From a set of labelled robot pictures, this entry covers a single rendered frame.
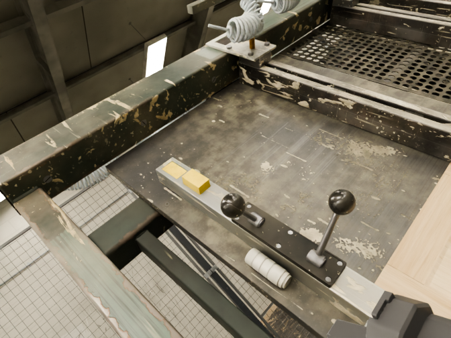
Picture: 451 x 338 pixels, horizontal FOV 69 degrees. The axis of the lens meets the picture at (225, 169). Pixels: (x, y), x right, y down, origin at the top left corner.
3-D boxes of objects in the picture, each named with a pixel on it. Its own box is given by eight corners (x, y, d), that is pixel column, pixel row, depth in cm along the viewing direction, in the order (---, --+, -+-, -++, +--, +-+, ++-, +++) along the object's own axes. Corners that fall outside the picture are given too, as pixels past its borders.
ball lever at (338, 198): (319, 276, 50) (355, 199, 45) (298, 261, 52) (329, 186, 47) (329, 267, 52) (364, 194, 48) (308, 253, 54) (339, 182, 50)
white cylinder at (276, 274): (244, 265, 57) (282, 293, 53) (243, 255, 55) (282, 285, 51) (255, 253, 59) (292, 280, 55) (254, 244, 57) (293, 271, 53)
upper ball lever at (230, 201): (261, 236, 58) (230, 220, 46) (244, 224, 60) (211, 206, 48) (272, 217, 58) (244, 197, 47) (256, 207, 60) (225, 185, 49)
